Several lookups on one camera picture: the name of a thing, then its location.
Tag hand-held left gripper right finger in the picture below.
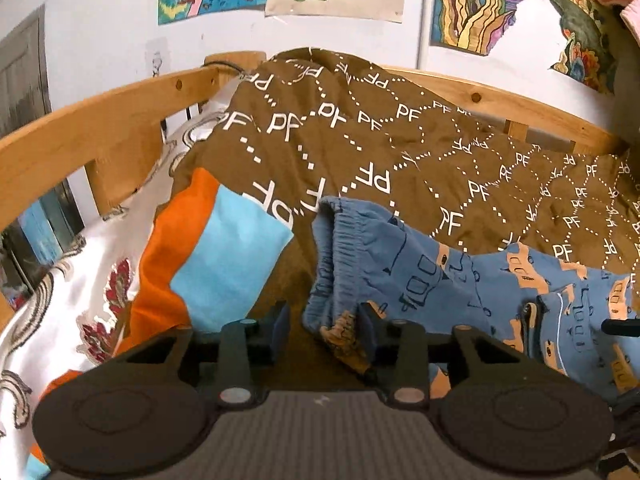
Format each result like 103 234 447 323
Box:
357 303 528 407

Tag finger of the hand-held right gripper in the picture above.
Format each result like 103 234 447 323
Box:
601 317 640 337

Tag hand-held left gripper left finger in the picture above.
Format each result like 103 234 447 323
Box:
119 302 293 407

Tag blue pants with orange cars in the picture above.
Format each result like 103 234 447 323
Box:
302 196 640 407

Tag brown printed blanket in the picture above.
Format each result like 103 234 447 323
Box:
29 47 640 466

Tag grey door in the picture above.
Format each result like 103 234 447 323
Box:
0 4 54 137

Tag wooden bed frame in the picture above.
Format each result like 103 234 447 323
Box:
0 50 632 318

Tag black cable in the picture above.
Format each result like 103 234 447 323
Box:
159 58 243 136

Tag torn dark floral wall poster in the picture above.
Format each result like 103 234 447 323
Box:
547 0 622 95

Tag white wall pipe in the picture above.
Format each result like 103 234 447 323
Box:
415 0 437 69

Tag purple yellow wavy wall poster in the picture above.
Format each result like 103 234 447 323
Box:
429 0 552 57

